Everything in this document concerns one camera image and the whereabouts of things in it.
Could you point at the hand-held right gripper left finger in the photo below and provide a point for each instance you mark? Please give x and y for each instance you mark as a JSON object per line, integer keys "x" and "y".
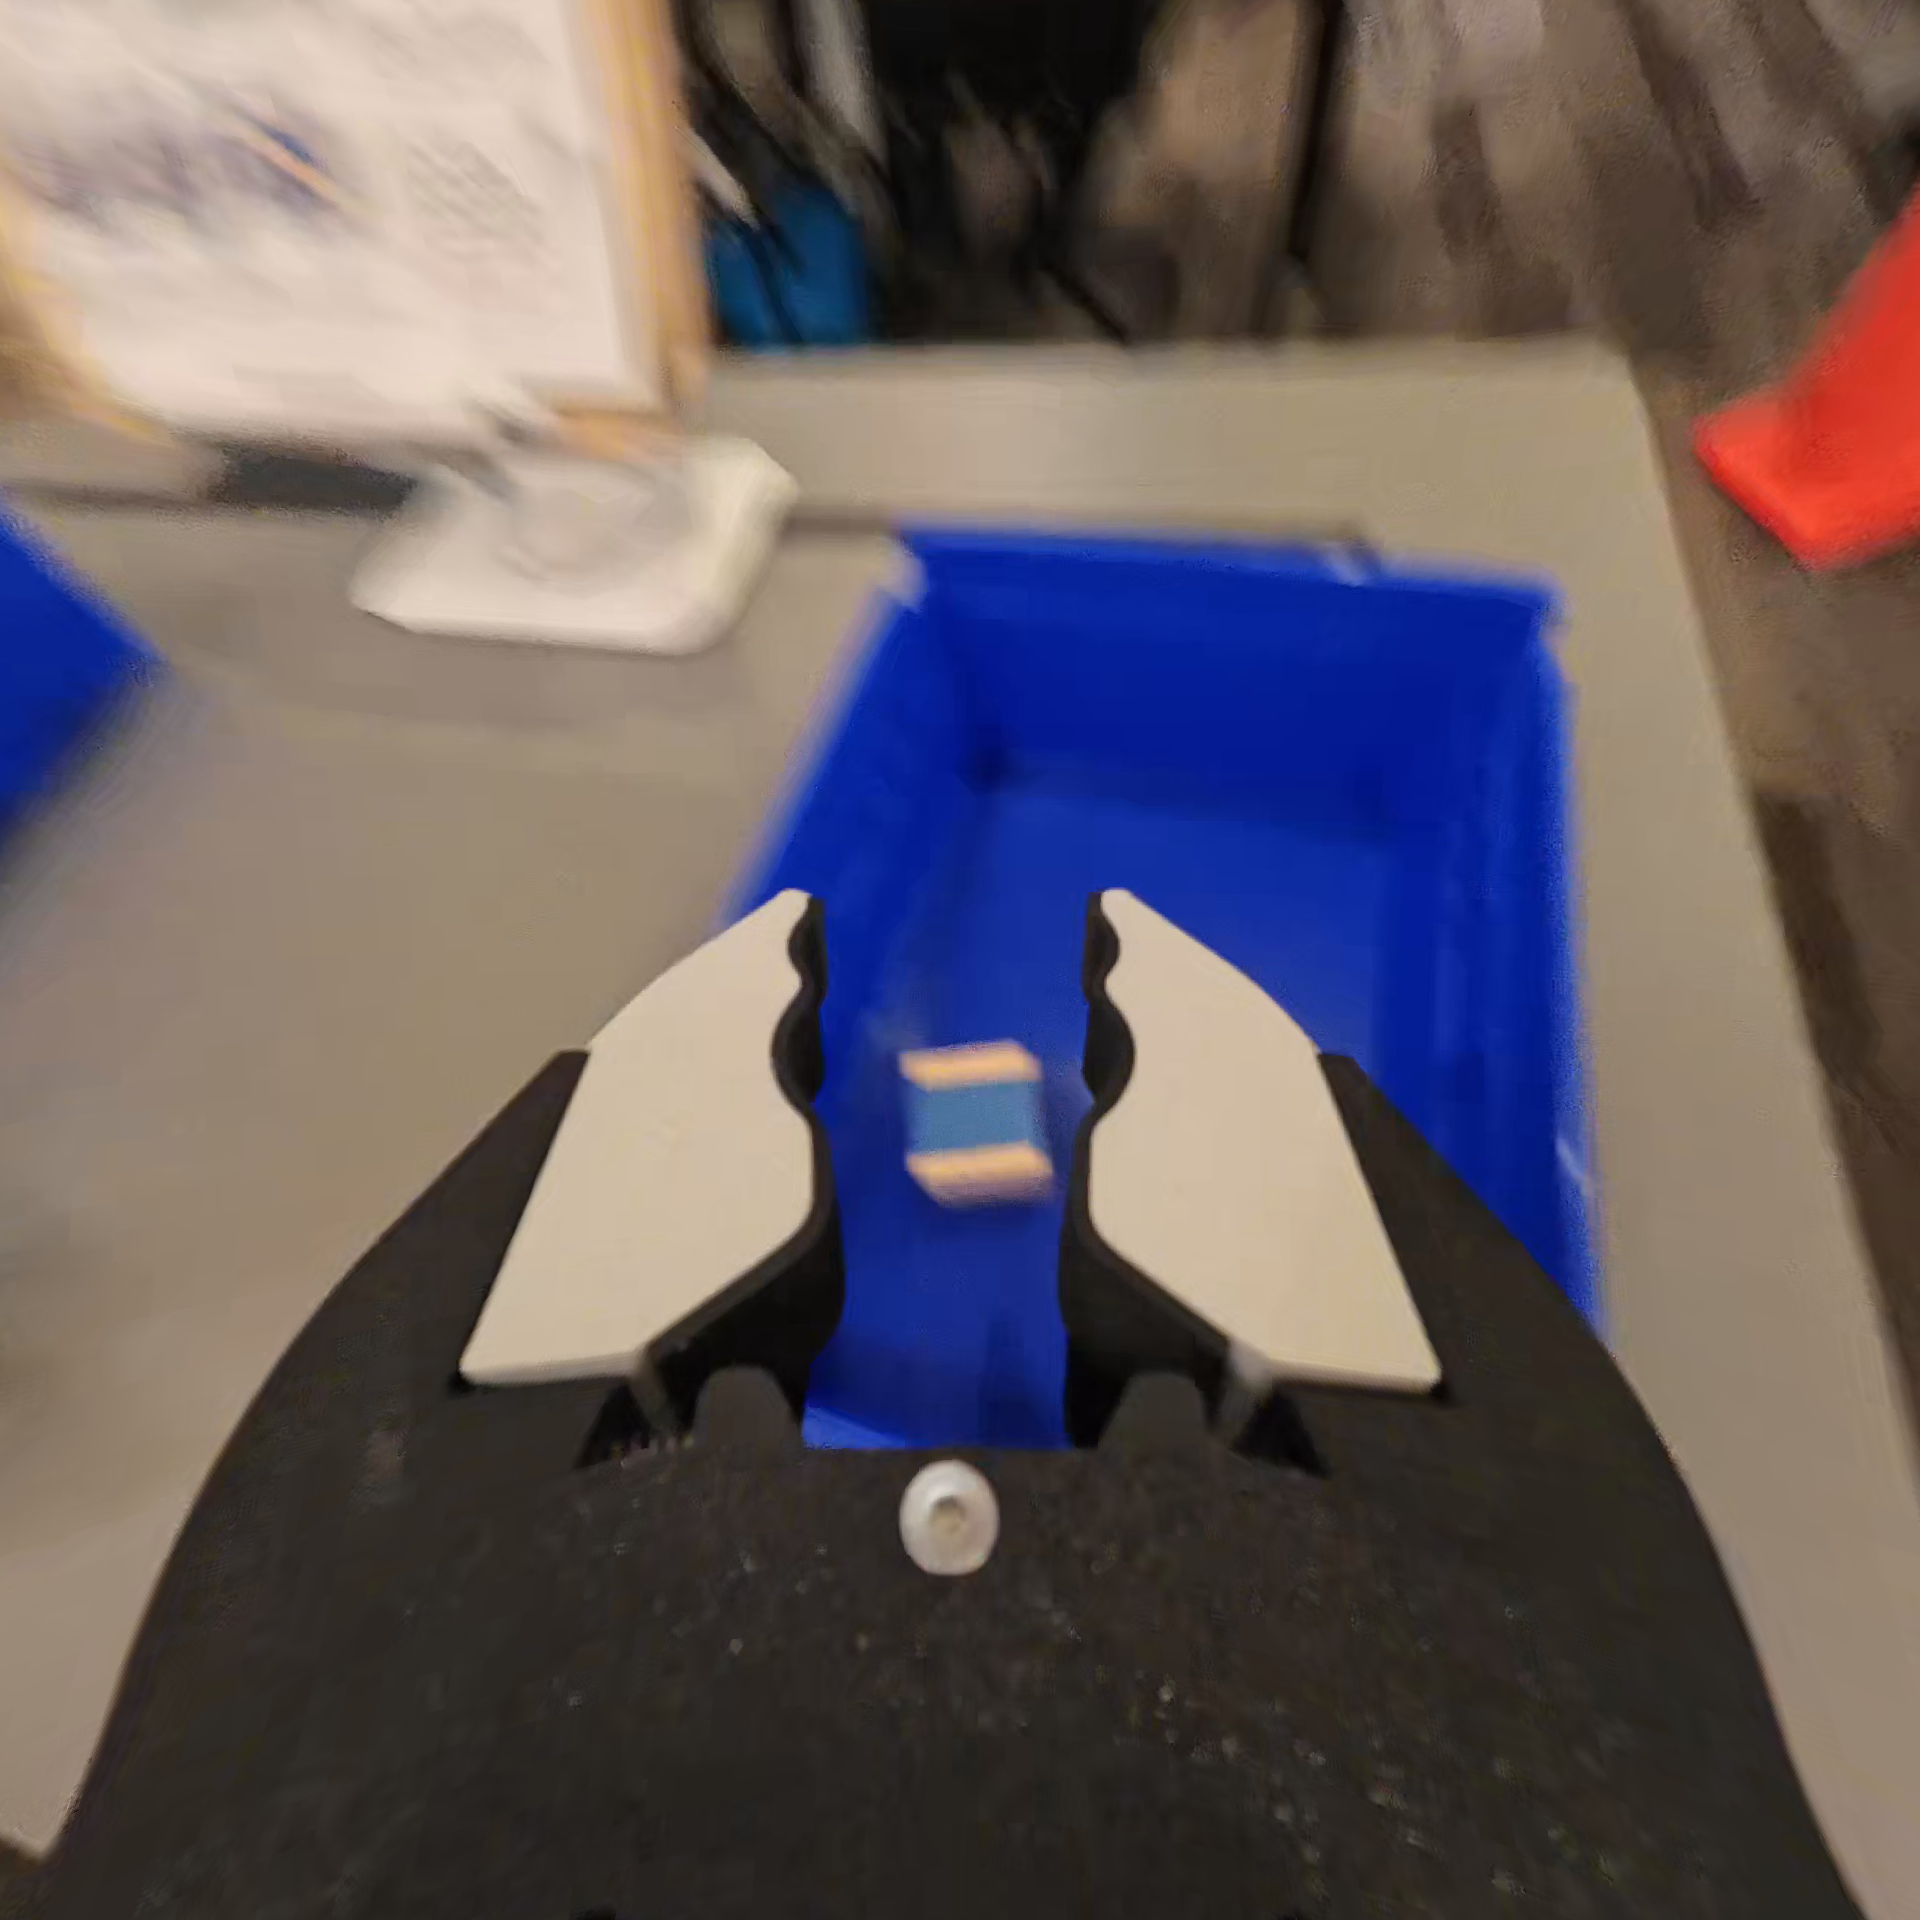
{"x": 645, "y": 1184}

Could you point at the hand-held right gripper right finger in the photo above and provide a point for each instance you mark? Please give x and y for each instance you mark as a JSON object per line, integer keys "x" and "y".
{"x": 1253, "y": 1184}

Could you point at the wooden cube with blue stripe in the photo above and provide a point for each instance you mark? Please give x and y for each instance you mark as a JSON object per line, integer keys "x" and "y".
{"x": 973, "y": 1119}

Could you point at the blue plastic bin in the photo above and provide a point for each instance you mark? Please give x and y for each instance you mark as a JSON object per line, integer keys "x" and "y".
{"x": 1275, "y": 750}
{"x": 60, "y": 675}

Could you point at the grey desk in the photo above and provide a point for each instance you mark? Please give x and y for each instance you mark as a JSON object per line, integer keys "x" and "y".
{"x": 450, "y": 902}

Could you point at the printed instruction sheet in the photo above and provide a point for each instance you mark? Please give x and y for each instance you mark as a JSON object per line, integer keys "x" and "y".
{"x": 300, "y": 195}

